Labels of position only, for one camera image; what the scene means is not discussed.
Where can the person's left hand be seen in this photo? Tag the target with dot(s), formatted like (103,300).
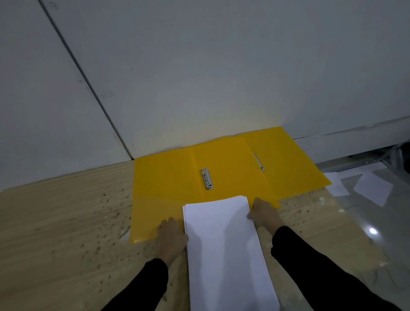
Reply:
(171,240)

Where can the person's right hand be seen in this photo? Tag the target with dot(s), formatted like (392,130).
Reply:
(266,214)

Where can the yellow folder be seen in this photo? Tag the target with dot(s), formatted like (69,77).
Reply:
(160,192)
(298,166)

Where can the gathered white papers stack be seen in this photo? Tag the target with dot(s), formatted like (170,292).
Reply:
(224,256)

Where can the white paper sheet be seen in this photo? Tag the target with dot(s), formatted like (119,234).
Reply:
(373,189)
(336,186)

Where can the person's left forearm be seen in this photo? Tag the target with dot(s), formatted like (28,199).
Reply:
(141,288)

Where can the person's right forearm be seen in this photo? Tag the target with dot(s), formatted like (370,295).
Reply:
(320,282)

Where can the silver metal folder clip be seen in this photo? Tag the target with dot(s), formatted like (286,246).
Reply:
(207,178)
(259,161)

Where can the clear plastic wrapping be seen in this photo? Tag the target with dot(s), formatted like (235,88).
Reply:
(397,155)

